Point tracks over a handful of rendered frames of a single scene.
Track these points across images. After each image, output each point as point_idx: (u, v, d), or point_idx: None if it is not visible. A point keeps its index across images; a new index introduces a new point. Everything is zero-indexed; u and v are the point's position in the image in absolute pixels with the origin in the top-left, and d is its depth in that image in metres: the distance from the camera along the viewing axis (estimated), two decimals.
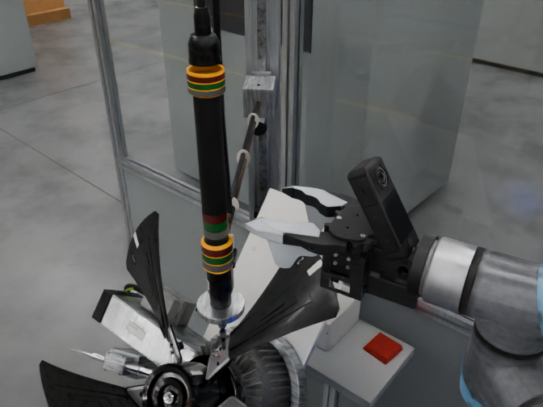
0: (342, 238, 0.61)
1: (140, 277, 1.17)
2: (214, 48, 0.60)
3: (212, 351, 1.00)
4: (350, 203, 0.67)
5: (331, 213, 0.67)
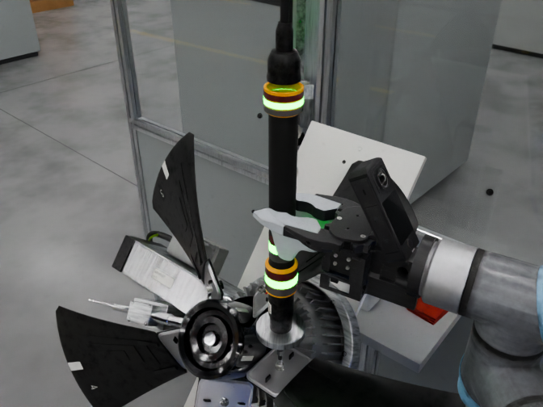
0: (342, 239, 0.61)
1: (169, 213, 1.03)
2: (296, 65, 0.57)
3: (258, 287, 0.86)
4: (344, 205, 0.67)
5: (328, 216, 0.67)
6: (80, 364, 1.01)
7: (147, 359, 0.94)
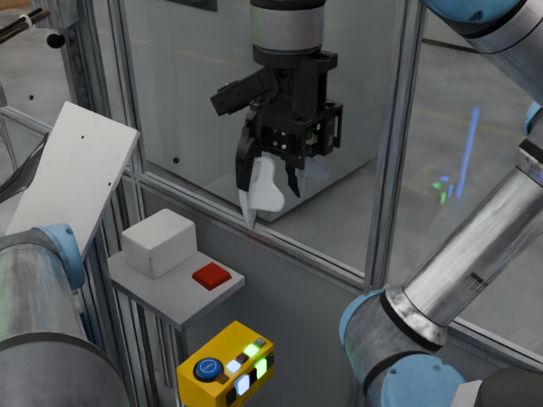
0: (245, 130, 0.60)
1: None
2: None
3: None
4: None
5: None
6: None
7: None
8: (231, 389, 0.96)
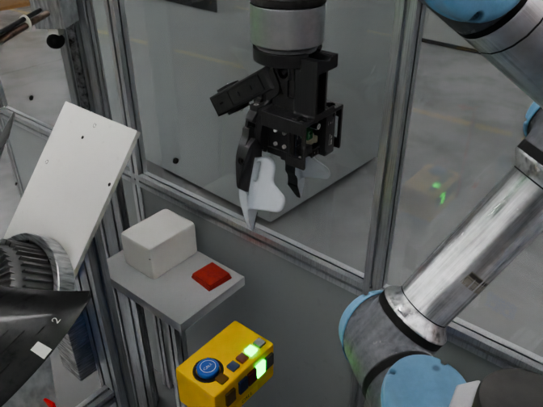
0: (245, 130, 0.60)
1: None
2: None
3: None
4: None
5: None
6: None
7: None
8: (231, 389, 0.96)
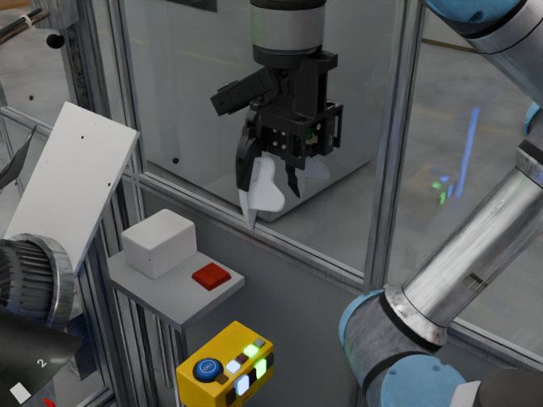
0: (245, 130, 0.60)
1: None
2: None
3: None
4: None
5: None
6: None
7: None
8: (230, 389, 0.96)
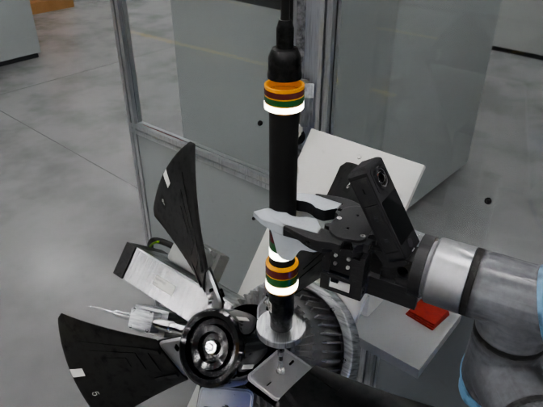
0: (342, 238, 0.61)
1: None
2: (297, 62, 0.57)
3: None
4: (344, 204, 0.67)
5: (328, 216, 0.67)
6: (169, 184, 1.02)
7: (193, 258, 0.96)
8: None
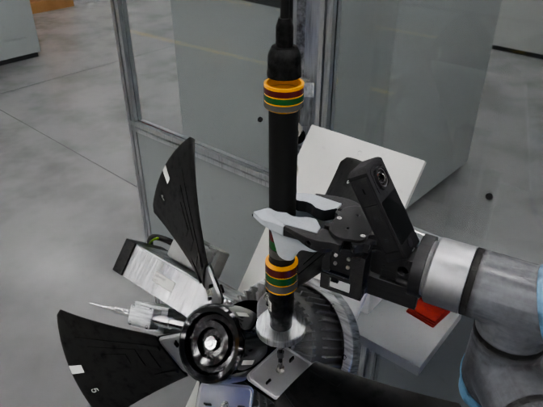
0: (342, 238, 0.61)
1: None
2: (296, 60, 0.56)
3: (278, 366, 0.83)
4: (344, 204, 0.67)
5: (328, 216, 0.67)
6: (168, 179, 1.01)
7: (192, 253, 0.95)
8: None
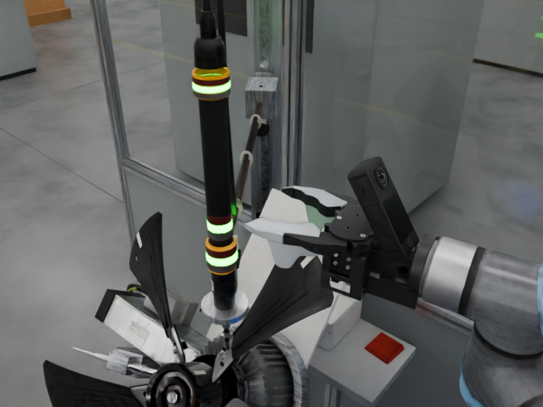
0: (342, 238, 0.61)
1: (279, 270, 1.02)
2: (220, 50, 0.61)
3: None
4: (350, 203, 0.67)
5: (331, 213, 0.67)
6: (141, 245, 1.15)
7: (161, 313, 1.09)
8: None
